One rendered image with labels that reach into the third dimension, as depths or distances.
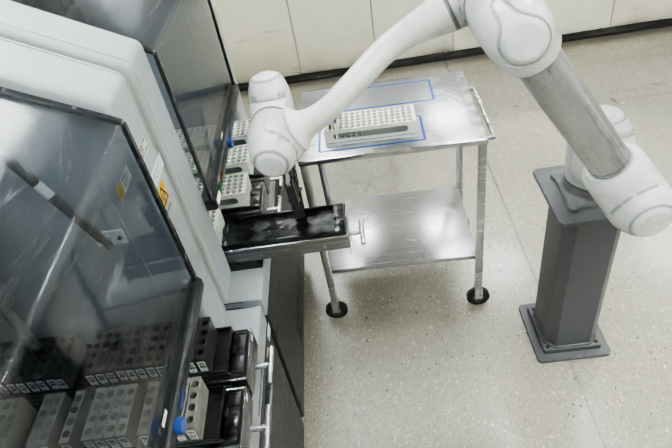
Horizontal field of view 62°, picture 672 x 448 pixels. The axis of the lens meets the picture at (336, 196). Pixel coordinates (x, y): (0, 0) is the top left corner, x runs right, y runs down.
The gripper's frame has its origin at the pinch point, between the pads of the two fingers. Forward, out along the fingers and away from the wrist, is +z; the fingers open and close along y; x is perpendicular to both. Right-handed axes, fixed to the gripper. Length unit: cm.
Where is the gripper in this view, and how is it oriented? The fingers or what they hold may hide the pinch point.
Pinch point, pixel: (297, 204)
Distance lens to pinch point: 159.4
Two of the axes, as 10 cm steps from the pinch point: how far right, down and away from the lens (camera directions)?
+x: 9.9, -1.4, -0.6
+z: 1.4, 7.5, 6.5
